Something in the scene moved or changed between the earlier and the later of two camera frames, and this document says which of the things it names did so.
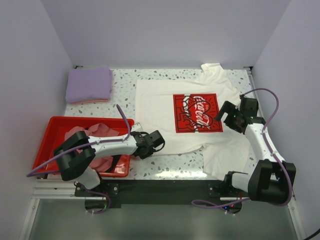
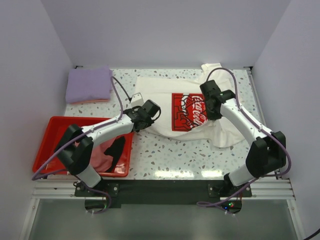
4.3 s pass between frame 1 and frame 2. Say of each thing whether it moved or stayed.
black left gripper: moved
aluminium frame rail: stayed
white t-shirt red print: moved
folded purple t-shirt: stayed
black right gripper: moved
